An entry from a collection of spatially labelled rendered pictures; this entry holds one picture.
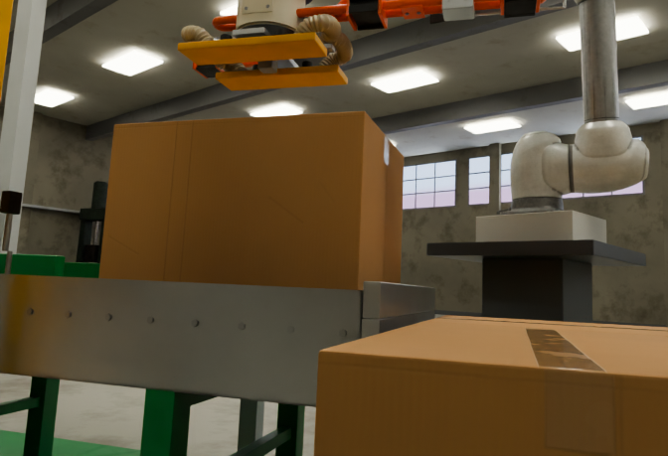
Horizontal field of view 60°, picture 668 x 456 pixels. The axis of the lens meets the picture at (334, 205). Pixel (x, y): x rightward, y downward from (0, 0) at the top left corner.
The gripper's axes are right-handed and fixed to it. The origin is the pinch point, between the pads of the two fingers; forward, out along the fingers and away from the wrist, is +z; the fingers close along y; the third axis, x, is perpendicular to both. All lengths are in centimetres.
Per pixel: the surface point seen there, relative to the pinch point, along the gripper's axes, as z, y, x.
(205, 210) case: 52, 20, -63
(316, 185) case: 47, 20, -38
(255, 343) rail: 77, 36, -42
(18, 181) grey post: 8, -163, -303
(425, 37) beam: -321, -720, -128
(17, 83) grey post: -55, -157, -307
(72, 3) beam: -332, -529, -621
